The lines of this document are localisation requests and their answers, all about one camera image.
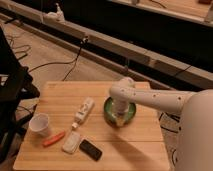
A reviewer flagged green ceramic bowl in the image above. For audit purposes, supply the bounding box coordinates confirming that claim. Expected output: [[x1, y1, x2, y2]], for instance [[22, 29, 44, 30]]
[[103, 97, 136, 127]]

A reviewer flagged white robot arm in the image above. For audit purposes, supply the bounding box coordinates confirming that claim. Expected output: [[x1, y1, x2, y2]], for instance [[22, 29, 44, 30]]
[[109, 77, 213, 171]]

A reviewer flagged orange marker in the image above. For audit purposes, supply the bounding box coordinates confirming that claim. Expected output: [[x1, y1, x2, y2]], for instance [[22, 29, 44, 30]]
[[42, 131, 66, 147]]

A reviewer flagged black chair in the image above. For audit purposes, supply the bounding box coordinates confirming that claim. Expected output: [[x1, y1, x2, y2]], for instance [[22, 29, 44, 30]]
[[0, 27, 40, 163]]

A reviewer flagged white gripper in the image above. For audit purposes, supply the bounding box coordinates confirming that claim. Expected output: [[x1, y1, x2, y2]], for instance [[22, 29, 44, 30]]
[[114, 99, 129, 127]]

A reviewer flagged black floor cable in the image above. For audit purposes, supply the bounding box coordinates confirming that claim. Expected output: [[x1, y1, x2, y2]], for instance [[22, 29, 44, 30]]
[[3, 34, 88, 82], [158, 111, 183, 168]]

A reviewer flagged white squeeze bottle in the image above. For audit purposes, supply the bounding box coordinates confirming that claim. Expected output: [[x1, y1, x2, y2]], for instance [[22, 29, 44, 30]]
[[72, 97, 95, 129]]

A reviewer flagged white object on ledge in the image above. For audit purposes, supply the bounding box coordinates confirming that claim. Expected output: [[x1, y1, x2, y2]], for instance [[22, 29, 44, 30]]
[[46, 4, 65, 23]]

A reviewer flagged black floor cable left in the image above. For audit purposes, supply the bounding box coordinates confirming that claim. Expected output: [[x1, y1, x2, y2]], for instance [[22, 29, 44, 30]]
[[3, 34, 88, 82]]

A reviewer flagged black smartphone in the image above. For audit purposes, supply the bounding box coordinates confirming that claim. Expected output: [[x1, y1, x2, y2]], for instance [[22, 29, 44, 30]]
[[79, 140, 102, 161]]

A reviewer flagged black floor cable right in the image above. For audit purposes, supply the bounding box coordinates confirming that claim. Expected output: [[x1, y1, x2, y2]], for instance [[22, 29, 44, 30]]
[[158, 111, 183, 168]]

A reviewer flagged white paper cup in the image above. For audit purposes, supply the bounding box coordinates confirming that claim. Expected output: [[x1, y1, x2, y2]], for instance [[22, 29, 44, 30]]
[[29, 113, 51, 137]]

